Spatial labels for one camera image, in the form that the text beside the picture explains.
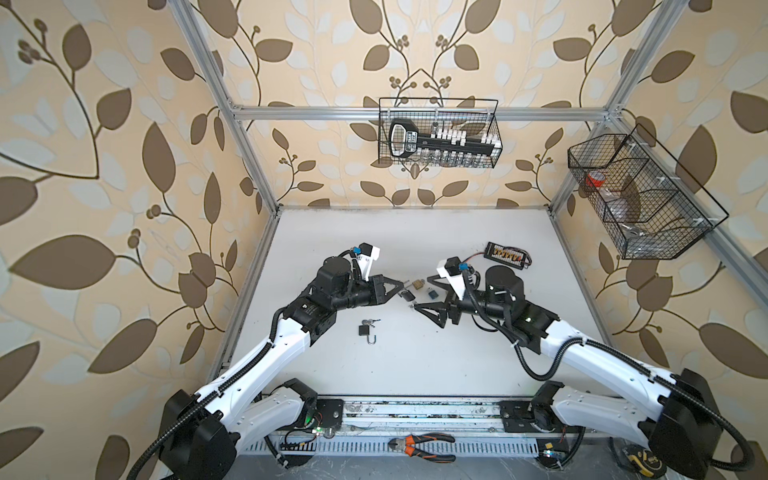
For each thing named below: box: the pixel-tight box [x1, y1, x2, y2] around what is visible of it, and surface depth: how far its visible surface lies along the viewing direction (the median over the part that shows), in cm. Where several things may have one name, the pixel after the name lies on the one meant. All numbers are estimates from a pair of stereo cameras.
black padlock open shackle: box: [358, 325, 377, 345], surface depth 90 cm
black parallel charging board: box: [484, 241, 532, 270], surface depth 107 cm
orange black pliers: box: [388, 432, 457, 463], surface depth 71 cm
